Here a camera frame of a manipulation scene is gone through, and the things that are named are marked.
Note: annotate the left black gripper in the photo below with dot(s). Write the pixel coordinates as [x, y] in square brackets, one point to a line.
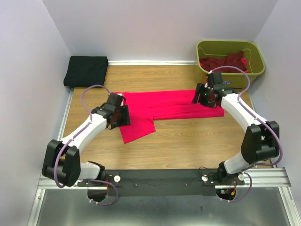
[125, 120]

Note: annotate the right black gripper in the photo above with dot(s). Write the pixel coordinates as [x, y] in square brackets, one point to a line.
[200, 88]

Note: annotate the pink t shirt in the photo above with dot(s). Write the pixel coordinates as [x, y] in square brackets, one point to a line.
[146, 107]

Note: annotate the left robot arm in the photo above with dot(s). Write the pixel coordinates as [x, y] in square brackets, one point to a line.
[62, 159]

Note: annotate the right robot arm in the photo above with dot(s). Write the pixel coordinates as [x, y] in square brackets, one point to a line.
[261, 140]

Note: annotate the olive green plastic bin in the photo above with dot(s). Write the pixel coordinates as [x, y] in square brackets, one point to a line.
[229, 76]

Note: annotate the dark red t shirt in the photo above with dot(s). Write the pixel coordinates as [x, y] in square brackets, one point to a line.
[232, 59]

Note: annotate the folded black t shirt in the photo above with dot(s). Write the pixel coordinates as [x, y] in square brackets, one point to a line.
[85, 71]

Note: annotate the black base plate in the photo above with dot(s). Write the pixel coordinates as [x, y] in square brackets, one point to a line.
[161, 182]

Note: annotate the aluminium frame rail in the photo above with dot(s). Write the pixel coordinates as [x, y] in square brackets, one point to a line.
[261, 201]

